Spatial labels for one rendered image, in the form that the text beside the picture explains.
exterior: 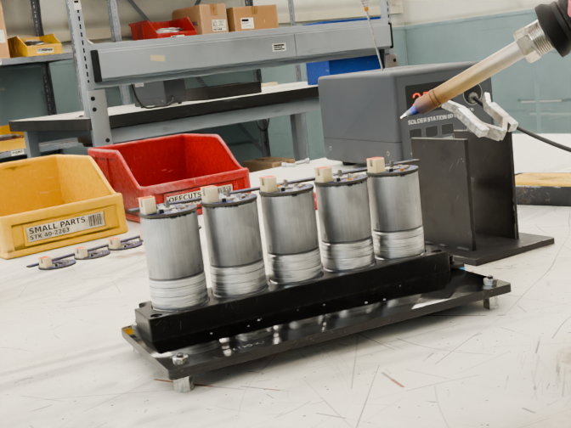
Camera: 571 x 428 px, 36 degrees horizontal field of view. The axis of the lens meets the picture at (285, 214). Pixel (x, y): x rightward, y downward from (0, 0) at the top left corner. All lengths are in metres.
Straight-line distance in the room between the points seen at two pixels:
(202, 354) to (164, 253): 0.05
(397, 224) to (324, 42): 3.01
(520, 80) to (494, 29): 0.39
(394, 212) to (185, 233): 0.10
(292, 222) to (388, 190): 0.05
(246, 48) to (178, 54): 0.28
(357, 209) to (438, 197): 0.12
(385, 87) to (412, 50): 5.83
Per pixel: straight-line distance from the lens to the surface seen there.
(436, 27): 6.49
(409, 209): 0.42
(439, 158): 0.51
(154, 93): 3.15
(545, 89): 5.93
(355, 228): 0.41
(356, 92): 0.89
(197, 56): 3.08
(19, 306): 0.52
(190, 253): 0.37
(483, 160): 0.53
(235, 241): 0.38
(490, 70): 0.40
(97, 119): 2.92
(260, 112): 3.30
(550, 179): 0.67
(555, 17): 0.39
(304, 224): 0.39
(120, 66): 2.94
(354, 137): 0.90
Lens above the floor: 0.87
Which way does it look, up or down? 10 degrees down
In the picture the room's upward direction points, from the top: 6 degrees counter-clockwise
